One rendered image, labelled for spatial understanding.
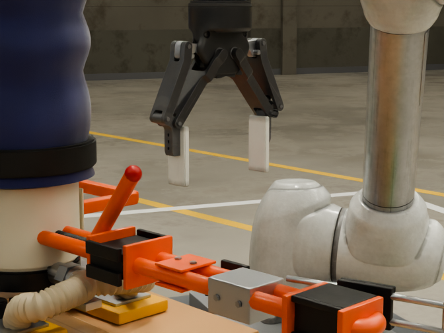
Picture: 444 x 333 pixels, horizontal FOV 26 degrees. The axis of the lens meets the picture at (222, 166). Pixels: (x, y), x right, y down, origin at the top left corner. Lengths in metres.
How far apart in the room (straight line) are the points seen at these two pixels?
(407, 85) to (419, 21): 0.13
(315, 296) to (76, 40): 0.55
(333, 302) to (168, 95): 0.29
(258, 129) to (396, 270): 0.77
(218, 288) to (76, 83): 0.42
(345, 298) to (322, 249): 0.87
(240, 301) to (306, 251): 0.81
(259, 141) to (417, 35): 0.55
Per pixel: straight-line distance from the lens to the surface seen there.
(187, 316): 1.48
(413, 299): 1.10
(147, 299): 1.49
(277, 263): 1.94
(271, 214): 1.94
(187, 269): 1.20
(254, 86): 1.18
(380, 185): 1.83
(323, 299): 1.05
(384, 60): 1.70
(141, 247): 1.27
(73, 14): 1.41
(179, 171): 1.11
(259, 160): 1.21
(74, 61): 1.41
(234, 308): 1.14
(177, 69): 1.10
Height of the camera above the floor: 1.41
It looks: 10 degrees down
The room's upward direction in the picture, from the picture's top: straight up
